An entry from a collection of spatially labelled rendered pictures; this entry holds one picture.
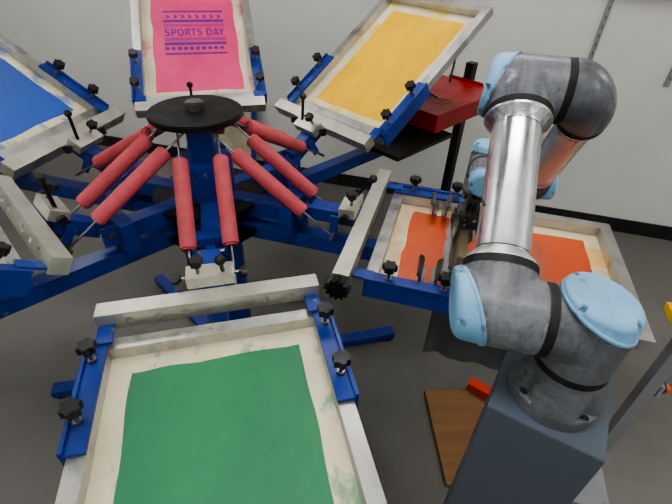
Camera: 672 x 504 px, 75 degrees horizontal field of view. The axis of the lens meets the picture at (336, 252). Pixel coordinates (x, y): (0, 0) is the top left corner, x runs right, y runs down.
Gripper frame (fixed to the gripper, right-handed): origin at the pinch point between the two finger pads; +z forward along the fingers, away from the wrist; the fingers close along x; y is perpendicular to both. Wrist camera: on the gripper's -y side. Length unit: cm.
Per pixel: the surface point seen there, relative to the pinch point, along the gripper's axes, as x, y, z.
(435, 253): -7.3, 4.8, 4.7
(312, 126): -66, -39, -14
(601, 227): 48, -25, 1
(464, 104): -6, -106, -8
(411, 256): -14.9, 9.1, 4.7
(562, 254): 34.5, -8.4, 4.8
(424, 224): -13.0, -11.7, 5.2
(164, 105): -105, 0, -31
